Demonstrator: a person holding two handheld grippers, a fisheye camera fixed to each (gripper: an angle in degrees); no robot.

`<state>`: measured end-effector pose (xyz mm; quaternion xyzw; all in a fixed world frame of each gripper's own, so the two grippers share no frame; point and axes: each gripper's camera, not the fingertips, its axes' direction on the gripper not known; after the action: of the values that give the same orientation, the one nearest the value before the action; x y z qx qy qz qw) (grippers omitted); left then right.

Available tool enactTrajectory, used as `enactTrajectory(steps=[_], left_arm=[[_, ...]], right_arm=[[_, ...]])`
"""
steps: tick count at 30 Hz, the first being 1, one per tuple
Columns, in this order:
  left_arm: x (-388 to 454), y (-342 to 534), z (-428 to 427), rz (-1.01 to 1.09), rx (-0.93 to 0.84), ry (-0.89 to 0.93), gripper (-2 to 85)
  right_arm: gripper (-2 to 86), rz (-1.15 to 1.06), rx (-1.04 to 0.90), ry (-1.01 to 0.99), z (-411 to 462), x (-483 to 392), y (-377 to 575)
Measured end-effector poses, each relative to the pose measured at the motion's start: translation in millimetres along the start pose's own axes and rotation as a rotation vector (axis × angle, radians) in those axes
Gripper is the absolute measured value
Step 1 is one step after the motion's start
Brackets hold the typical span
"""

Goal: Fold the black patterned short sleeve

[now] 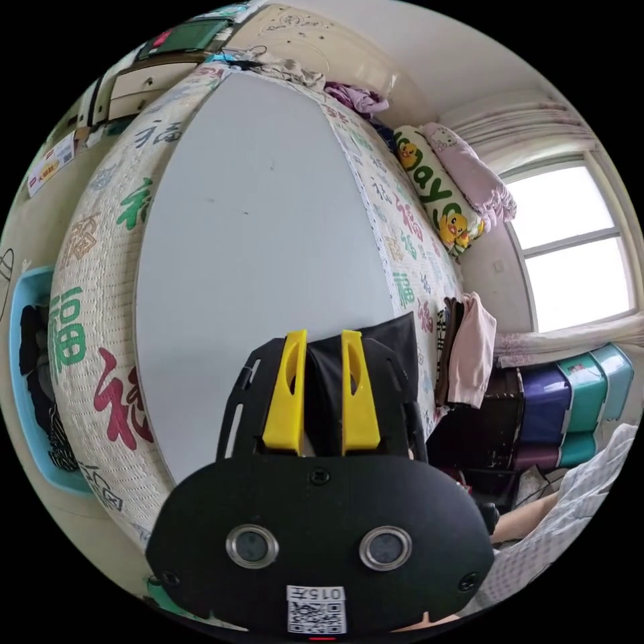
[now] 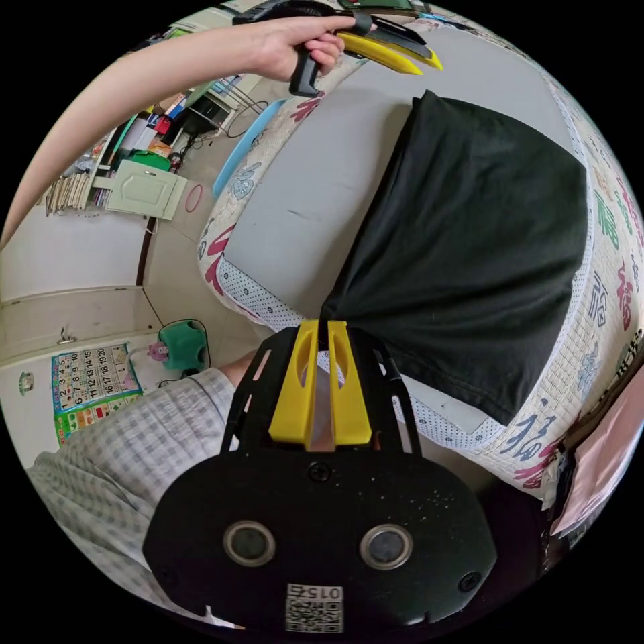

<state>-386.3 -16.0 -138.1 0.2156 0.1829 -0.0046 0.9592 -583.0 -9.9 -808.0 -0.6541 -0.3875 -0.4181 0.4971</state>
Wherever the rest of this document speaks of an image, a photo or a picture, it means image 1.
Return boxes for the person's left hand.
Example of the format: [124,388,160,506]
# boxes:
[392,611,460,633]

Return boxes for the pink pillow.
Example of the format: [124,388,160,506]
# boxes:
[420,120,518,233]

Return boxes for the pile of clothes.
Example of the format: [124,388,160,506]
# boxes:
[433,291,498,409]

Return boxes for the window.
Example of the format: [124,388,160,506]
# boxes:
[498,150,638,334]

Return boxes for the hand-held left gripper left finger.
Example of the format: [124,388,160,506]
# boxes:
[262,329,308,449]

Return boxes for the purple crumpled garment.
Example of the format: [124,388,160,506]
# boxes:
[321,80,391,119]

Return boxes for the beige patterned garment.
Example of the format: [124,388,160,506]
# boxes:
[266,55,328,93]

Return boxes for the person's body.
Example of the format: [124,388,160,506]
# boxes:
[460,422,641,621]

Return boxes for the bed with printed woven mat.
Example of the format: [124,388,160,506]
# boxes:
[48,2,466,552]

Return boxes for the blue laundry basket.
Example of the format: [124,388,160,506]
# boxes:
[9,266,97,497]

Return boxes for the dark brown cabinet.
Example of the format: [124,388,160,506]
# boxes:
[427,370,527,472]

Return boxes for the teal plastic storage boxes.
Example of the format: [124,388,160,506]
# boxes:
[555,343,636,469]

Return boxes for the printed carton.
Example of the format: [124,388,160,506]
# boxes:
[25,133,77,199]

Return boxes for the cream bedside cupboard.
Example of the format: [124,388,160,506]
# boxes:
[75,12,240,129]

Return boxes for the white flat folding board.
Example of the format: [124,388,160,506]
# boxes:
[134,72,394,487]

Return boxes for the person's left forearm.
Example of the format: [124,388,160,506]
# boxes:
[490,490,562,545]

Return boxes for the duck print pillow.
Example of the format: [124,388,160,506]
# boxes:
[392,125,487,258]

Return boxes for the purple plastic storage boxes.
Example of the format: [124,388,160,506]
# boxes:
[513,364,574,472]

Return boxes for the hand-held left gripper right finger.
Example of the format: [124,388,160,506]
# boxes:
[341,329,381,455]

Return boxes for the black patterned short sleeve shirt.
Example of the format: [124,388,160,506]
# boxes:
[307,311,421,457]

